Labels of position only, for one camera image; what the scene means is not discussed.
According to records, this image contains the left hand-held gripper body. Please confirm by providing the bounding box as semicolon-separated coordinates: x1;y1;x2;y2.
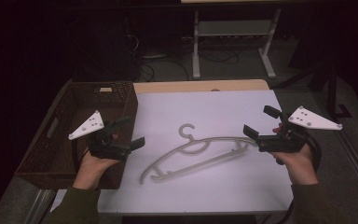
68;110;132;161

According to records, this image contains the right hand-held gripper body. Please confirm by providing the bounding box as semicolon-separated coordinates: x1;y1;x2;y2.
255;105;343;154

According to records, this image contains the grey plastic clothes hanger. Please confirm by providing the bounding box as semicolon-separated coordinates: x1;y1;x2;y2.
139;123;258;185

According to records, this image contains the person's left hand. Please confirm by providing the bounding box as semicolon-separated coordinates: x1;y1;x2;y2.
73;149;120;190

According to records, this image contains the person's right hand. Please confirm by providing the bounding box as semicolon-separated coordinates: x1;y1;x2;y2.
269;123;320;187

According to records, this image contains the brown woven basket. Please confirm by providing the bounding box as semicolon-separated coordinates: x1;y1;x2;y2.
14;81;139;190

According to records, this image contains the black floor stand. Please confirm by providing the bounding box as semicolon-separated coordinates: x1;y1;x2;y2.
273;60;352;119

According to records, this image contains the white power strip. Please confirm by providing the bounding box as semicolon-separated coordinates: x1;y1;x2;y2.
142;53;168;60

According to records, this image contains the white table mat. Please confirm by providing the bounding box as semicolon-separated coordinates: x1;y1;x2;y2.
50;90;294;215

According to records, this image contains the white metal stand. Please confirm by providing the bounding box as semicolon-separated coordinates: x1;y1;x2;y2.
191;8;282;80

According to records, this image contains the black floor cable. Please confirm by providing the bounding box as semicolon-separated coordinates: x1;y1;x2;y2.
198;48;241;65
139;57;190;82

